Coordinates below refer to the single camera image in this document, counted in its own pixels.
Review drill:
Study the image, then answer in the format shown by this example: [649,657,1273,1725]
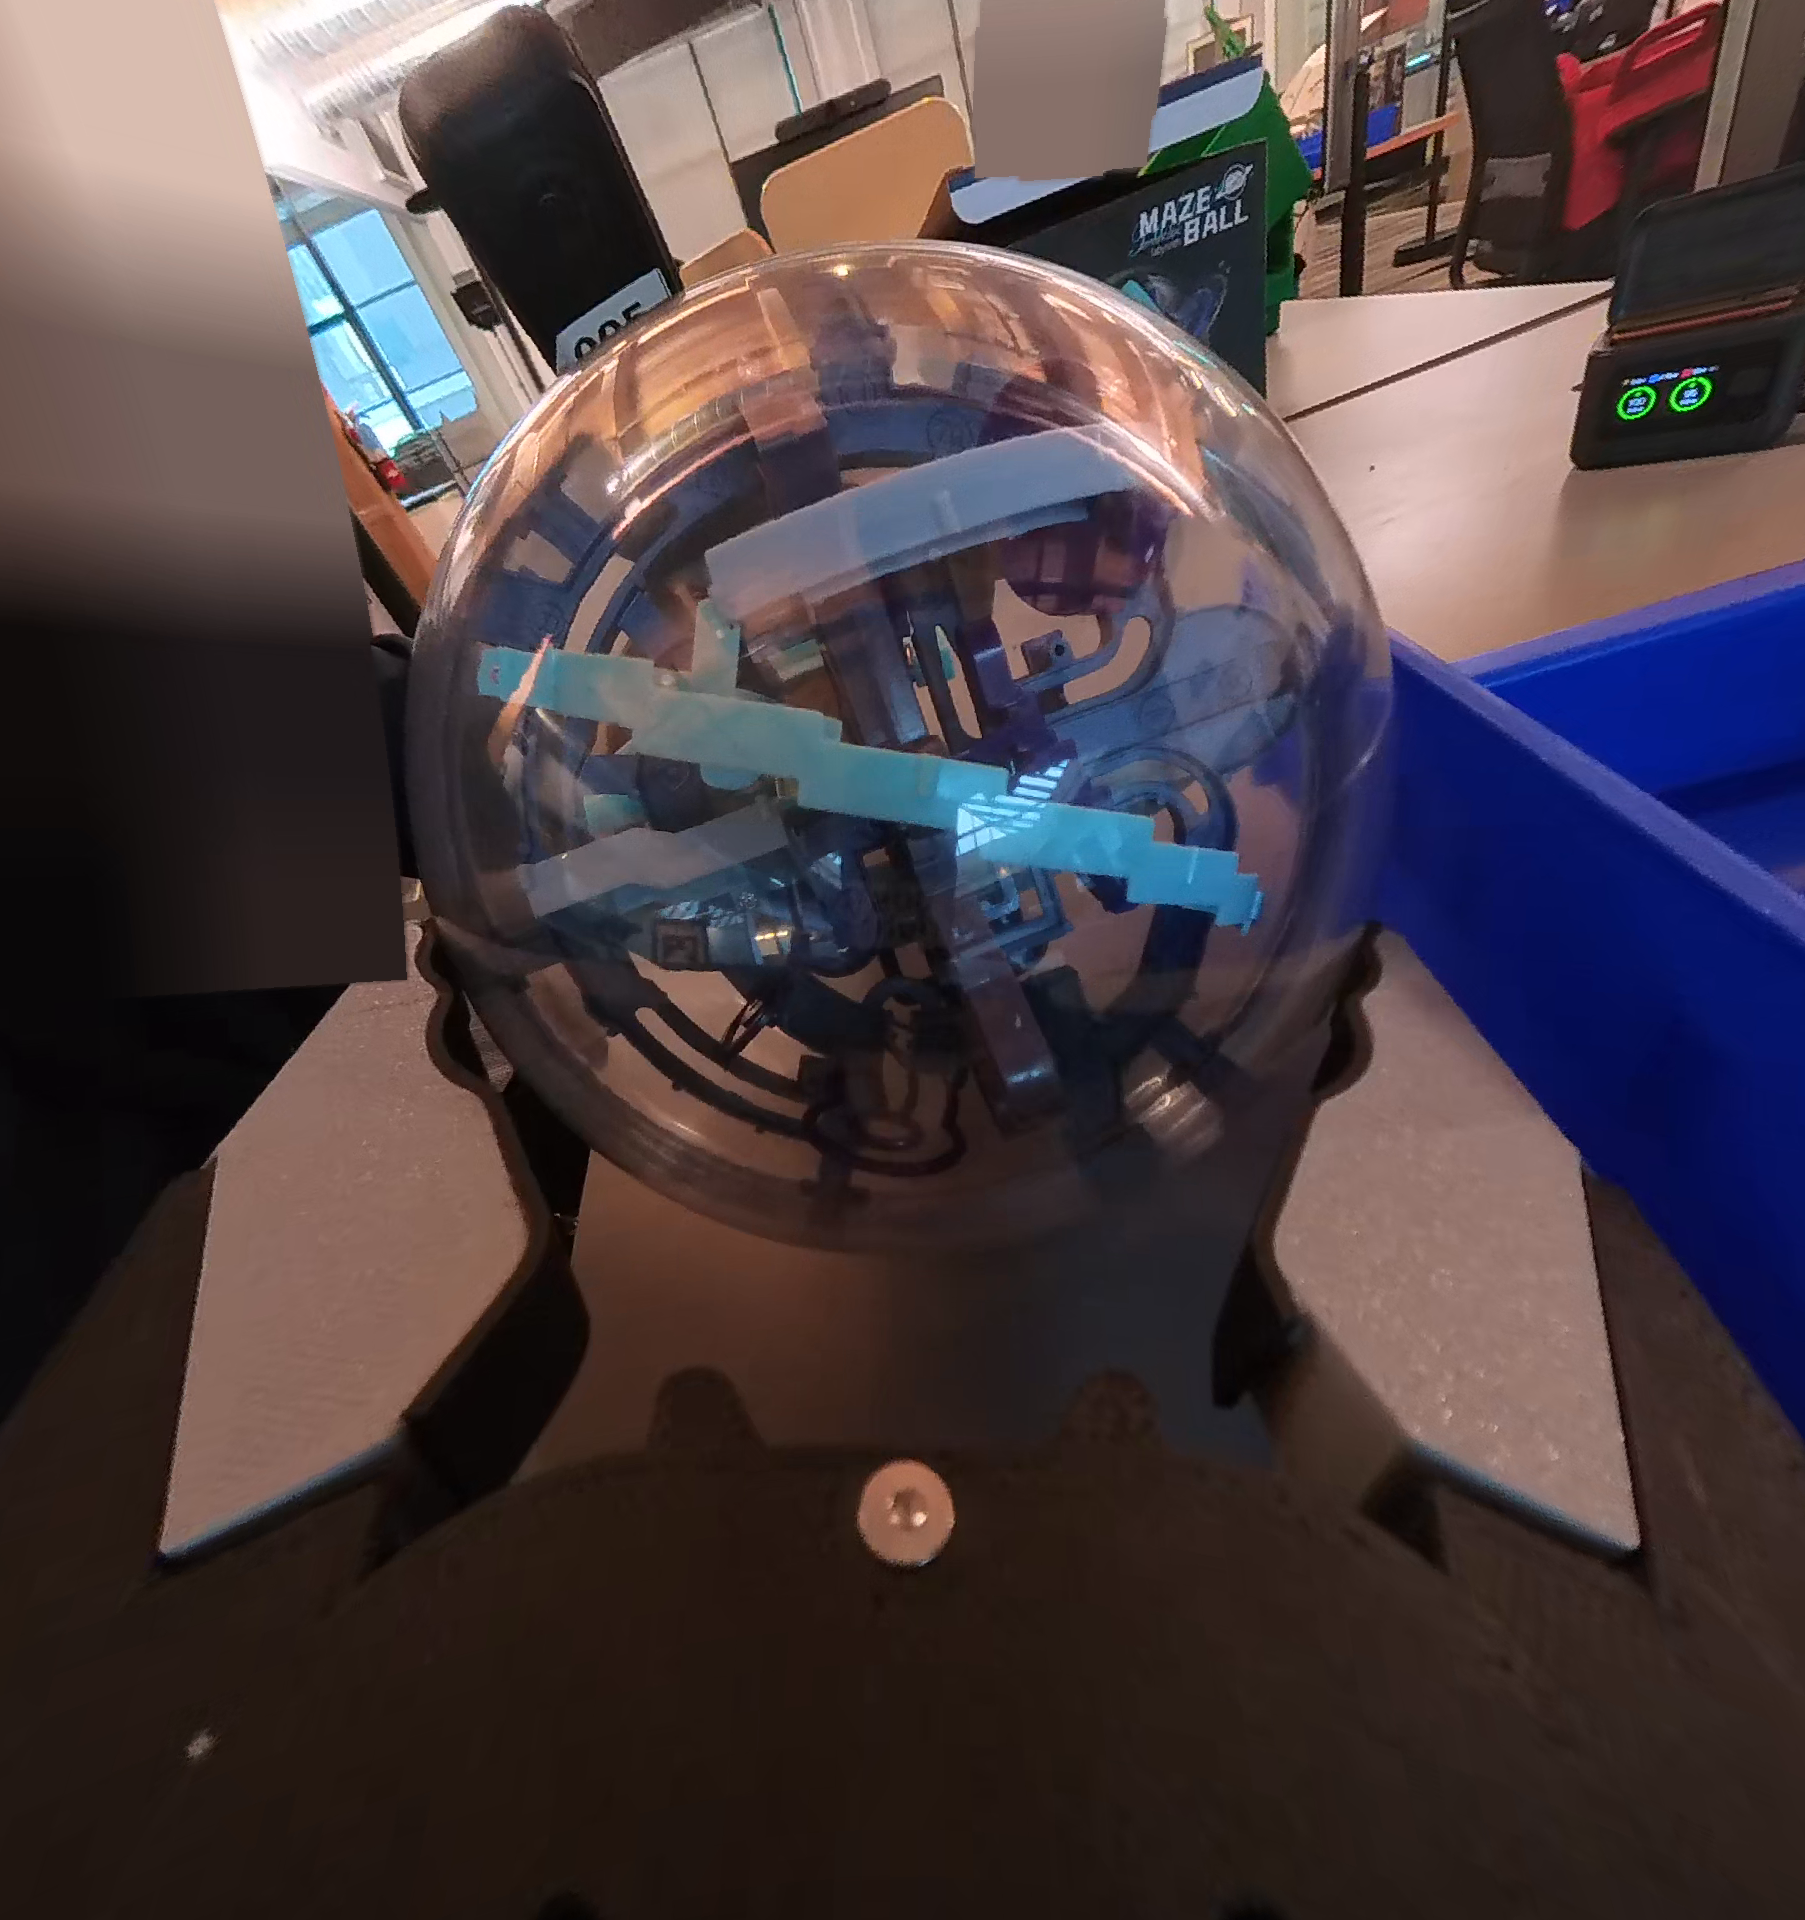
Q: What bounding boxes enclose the green cardboard box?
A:
[1142,0,1315,288]

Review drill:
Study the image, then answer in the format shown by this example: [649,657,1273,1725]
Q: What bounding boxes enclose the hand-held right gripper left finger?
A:
[158,918,593,1563]

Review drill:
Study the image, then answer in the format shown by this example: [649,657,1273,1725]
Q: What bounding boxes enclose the clear plastic maze ball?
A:
[404,237,1394,1255]

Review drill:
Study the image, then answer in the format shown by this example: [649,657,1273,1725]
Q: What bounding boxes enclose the dark printed game box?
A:
[1006,142,1270,391]

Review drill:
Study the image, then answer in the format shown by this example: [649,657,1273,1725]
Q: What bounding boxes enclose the red backed office chair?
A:
[1561,0,1735,288]

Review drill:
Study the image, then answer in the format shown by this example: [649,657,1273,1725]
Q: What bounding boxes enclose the person's black clothing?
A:
[0,959,439,1487]

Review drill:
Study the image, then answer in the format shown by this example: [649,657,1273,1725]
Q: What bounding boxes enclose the black device with green display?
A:
[1570,157,1805,475]

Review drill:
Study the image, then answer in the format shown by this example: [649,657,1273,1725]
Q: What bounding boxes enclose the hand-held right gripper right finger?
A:
[1217,921,1647,1563]

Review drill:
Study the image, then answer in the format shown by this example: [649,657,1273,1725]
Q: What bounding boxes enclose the large blue plastic bin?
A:
[1382,548,1805,1503]

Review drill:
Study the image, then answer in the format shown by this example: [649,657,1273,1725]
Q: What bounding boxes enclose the brown cardboard box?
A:
[678,90,980,279]

